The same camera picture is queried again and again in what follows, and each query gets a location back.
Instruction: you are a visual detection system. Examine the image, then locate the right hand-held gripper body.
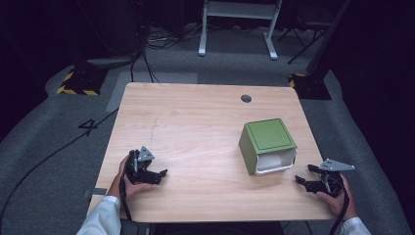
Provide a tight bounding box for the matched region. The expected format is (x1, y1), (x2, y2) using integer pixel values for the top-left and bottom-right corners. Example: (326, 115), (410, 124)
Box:
(317, 158), (356, 198)

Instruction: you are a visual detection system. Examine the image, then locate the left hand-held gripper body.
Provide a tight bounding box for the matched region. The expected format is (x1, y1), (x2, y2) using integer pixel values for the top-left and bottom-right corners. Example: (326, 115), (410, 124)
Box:
(124, 145), (156, 186)

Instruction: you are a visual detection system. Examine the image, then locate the white drawer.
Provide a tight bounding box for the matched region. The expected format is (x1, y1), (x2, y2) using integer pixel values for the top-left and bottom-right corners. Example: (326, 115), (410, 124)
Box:
(254, 148), (298, 176)

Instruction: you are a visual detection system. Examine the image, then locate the green storage box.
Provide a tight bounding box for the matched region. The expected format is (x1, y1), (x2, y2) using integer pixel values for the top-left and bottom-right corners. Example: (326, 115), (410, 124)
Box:
(238, 117), (299, 176)

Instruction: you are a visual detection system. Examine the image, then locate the person's right hand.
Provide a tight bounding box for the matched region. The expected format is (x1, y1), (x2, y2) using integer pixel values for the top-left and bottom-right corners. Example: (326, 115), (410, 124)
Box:
(315, 176), (358, 223)

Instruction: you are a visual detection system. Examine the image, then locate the person's left hand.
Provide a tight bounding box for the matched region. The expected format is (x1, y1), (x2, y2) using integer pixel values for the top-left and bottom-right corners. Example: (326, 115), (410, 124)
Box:
(107, 155), (155, 202)

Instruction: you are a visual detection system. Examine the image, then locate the person's dark lap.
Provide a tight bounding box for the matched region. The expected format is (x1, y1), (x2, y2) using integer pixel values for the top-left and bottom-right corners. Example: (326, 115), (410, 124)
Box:
(119, 218), (286, 235)

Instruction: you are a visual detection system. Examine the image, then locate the black yellow striped stand base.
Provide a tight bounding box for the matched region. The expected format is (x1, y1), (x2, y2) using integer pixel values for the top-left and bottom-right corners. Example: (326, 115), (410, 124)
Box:
(56, 66), (110, 97)
(288, 72), (333, 101)

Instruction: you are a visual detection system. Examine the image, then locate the dark equipment stand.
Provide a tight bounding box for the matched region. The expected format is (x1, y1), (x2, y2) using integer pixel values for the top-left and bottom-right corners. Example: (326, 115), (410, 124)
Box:
(85, 0), (146, 71)

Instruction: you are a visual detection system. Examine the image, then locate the grey metal stand pole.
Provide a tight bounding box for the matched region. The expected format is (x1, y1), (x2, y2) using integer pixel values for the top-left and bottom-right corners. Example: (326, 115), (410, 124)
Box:
(305, 0), (352, 76)

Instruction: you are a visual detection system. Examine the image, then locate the black folding stand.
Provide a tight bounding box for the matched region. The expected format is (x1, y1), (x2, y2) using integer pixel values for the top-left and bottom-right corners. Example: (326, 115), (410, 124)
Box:
(277, 19), (328, 65)

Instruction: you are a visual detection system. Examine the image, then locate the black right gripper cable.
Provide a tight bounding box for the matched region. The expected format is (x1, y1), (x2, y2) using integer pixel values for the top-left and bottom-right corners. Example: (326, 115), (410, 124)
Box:
(328, 178), (350, 235)

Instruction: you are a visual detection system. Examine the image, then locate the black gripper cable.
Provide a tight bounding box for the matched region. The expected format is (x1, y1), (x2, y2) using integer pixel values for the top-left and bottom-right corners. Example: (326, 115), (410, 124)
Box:
(328, 178), (350, 235)
(118, 174), (133, 221)

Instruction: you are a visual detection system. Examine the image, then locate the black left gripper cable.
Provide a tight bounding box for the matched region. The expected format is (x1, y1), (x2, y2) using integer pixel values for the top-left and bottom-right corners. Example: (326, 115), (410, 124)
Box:
(118, 174), (133, 221)

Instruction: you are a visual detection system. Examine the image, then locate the black floor cable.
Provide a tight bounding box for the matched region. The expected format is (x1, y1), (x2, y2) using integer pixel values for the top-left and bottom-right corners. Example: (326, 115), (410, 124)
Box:
(0, 108), (119, 226)

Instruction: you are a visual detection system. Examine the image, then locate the bundle of floor cables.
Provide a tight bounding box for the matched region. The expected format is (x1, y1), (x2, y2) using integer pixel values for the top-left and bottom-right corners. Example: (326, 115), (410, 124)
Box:
(145, 23), (205, 51)

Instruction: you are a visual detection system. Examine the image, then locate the white desk frame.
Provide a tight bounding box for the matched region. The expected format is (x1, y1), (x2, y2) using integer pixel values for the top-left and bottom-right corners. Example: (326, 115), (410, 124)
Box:
(198, 0), (284, 61)

